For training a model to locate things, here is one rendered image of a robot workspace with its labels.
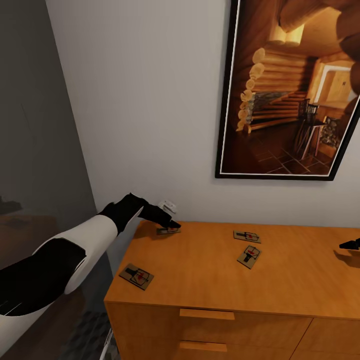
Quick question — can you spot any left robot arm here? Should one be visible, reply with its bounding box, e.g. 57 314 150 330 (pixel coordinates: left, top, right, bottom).
0 192 182 358

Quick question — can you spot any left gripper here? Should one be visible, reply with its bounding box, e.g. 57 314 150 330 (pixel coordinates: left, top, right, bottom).
148 205 182 228

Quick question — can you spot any mousetrap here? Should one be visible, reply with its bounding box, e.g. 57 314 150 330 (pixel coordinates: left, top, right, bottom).
119 263 154 291
157 226 181 235
233 230 261 244
237 244 262 270

